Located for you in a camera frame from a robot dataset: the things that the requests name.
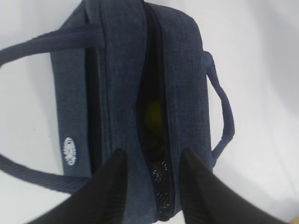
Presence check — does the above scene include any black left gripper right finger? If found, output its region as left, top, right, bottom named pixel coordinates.
left=181, top=149, right=299, bottom=224

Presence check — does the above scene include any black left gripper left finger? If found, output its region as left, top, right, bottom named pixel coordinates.
left=32, top=149, right=128, bottom=224

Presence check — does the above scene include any yellow lemon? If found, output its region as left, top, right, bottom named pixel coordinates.
left=144, top=99, right=163, bottom=133

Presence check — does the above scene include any navy blue fabric lunch bag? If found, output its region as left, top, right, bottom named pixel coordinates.
left=0, top=0, right=235, bottom=224

